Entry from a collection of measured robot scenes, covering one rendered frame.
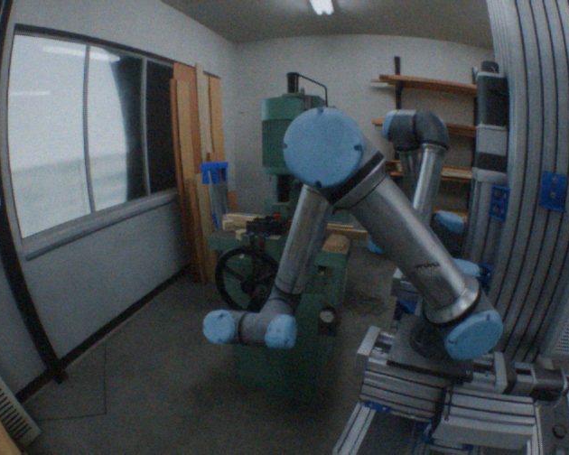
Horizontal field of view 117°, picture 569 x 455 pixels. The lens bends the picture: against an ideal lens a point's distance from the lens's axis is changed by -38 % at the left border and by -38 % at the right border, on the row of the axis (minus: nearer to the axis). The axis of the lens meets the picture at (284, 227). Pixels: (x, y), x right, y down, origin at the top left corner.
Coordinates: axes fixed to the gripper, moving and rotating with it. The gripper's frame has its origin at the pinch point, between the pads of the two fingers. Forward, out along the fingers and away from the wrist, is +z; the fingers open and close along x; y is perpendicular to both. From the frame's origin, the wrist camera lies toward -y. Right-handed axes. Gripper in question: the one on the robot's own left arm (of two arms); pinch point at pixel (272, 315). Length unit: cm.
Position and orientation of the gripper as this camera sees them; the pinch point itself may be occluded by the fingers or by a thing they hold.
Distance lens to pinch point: 92.2
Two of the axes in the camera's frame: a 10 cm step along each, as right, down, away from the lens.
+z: 2.9, 2.7, 9.2
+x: 9.4, 0.8, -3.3
